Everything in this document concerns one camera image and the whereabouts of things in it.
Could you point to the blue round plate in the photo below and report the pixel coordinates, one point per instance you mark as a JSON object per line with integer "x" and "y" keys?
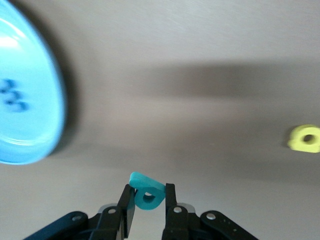
{"x": 32, "y": 62}

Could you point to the teal foam letter p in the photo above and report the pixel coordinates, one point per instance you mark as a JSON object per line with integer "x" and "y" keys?
{"x": 140, "y": 182}

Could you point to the yellow foam letter a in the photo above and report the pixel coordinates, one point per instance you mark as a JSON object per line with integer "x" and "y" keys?
{"x": 297, "y": 143}

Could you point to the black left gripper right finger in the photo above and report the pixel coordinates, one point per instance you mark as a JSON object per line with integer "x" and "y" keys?
{"x": 171, "y": 197}

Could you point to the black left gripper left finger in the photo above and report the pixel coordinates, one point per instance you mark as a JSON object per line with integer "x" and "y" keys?
{"x": 128, "y": 202}

